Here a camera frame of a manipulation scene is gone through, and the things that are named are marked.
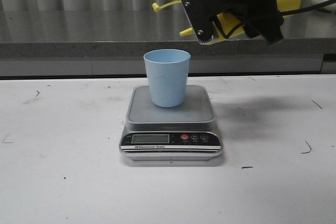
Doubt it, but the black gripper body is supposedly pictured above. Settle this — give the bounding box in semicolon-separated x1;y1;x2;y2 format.
215;0;284;44

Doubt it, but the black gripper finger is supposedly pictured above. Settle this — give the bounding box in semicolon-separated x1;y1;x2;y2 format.
181;0;223;45

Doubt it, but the yellow squeeze bottle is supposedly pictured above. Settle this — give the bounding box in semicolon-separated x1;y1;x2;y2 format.
152;0;301;45

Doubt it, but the light blue plastic cup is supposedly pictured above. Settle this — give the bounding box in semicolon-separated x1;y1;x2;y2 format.
143;49;191;108

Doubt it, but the silver digital kitchen scale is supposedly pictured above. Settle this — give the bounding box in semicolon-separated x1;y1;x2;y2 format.
119;85;223;161

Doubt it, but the grey stone counter ledge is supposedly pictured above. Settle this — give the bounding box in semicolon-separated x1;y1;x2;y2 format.
1;10;335;79

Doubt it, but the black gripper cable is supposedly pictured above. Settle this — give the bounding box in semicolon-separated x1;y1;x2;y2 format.
223;0;336;40

